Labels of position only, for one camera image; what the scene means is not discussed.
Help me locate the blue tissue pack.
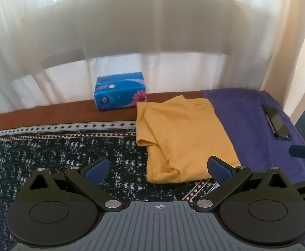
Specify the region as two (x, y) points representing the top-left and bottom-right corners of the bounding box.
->
(94, 72), (147, 111)

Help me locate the black smartphone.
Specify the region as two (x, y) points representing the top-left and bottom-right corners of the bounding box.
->
(262, 105), (291, 141)

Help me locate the purple cloth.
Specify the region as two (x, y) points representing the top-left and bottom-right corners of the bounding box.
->
(203, 88), (305, 250)

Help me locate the white sheer curtain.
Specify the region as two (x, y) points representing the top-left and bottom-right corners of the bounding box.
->
(0, 0), (305, 120)

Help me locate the dark patterned rug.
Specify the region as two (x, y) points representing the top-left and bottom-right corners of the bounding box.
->
(0, 121), (217, 250)

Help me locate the yellow t-shirt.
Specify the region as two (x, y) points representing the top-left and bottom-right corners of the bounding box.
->
(136, 95), (240, 184)

